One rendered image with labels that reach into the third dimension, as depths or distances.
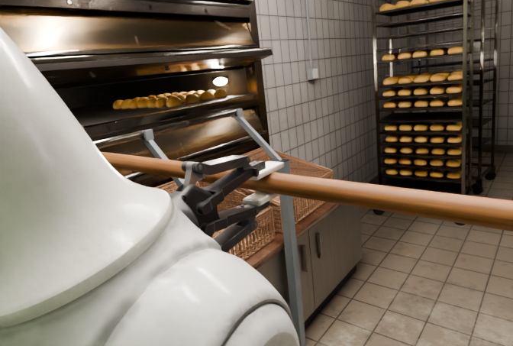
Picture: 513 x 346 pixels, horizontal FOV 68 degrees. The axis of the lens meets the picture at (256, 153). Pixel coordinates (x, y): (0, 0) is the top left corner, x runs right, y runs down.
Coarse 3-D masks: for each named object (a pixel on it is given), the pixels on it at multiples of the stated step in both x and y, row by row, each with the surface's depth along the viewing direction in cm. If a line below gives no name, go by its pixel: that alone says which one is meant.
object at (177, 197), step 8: (176, 192) 42; (184, 192) 42; (192, 192) 42; (200, 192) 43; (208, 192) 45; (176, 200) 40; (184, 200) 42; (192, 200) 42; (200, 200) 43; (184, 208) 39; (192, 208) 42; (216, 208) 46; (192, 216) 39; (200, 216) 43; (208, 216) 44; (216, 216) 46; (200, 224) 43
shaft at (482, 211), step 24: (120, 168) 76; (144, 168) 70; (168, 168) 66; (288, 192) 52; (312, 192) 49; (336, 192) 47; (360, 192) 45; (384, 192) 44; (408, 192) 42; (432, 192) 41; (432, 216) 41; (456, 216) 39; (480, 216) 38; (504, 216) 36
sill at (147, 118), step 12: (240, 96) 226; (252, 96) 230; (180, 108) 187; (192, 108) 193; (204, 108) 200; (216, 108) 207; (120, 120) 163; (132, 120) 166; (144, 120) 171; (156, 120) 176; (96, 132) 154; (108, 132) 158
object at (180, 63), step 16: (48, 64) 124; (64, 64) 128; (80, 64) 132; (96, 64) 137; (112, 64) 142; (128, 64) 147; (144, 64) 153; (160, 64) 162; (176, 64) 171; (192, 64) 182; (208, 64) 193; (224, 64) 207; (240, 64) 222; (48, 80) 136; (64, 80) 143; (80, 80) 150
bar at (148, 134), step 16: (224, 112) 158; (240, 112) 165; (160, 128) 133; (176, 128) 139; (96, 144) 114; (112, 144) 119; (288, 160) 156; (288, 208) 158; (288, 224) 160; (288, 240) 163; (288, 256) 165; (288, 272) 167; (304, 336) 175
